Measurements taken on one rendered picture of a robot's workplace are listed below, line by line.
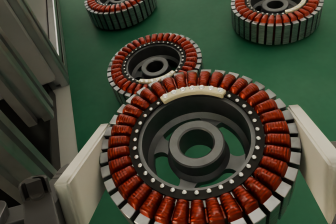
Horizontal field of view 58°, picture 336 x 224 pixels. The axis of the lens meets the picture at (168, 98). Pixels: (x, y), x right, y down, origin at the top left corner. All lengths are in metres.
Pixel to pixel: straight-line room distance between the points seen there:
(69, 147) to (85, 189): 0.20
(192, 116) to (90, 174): 0.08
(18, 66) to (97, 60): 0.15
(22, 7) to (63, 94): 0.12
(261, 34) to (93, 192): 0.29
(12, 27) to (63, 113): 0.11
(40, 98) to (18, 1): 0.10
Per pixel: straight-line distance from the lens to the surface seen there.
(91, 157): 0.17
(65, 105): 0.40
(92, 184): 0.17
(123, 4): 0.47
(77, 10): 0.58
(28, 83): 0.33
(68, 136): 0.37
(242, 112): 0.18
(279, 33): 0.39
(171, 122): 0.20
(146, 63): 0.36
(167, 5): 0.51
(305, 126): 0.17
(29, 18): 0.38
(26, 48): 0.38
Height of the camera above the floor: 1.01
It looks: 46 degrees down
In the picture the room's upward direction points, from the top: 16 degrees counter-clockwise
